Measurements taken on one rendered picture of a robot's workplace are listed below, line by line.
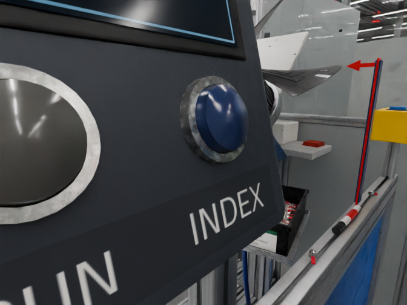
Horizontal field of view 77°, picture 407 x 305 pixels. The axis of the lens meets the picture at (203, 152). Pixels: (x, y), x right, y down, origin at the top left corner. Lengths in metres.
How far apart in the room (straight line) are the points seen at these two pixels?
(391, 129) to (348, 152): 0.57
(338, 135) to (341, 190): 0.29
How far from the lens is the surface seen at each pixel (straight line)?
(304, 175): 1.55
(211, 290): 0.22
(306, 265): 0.46
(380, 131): 0.90
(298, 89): 0.62
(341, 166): 1.47
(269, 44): 1.26
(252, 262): 1.43
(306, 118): 1.50
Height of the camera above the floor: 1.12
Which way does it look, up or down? 14 degrees down
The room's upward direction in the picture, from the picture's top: straight up
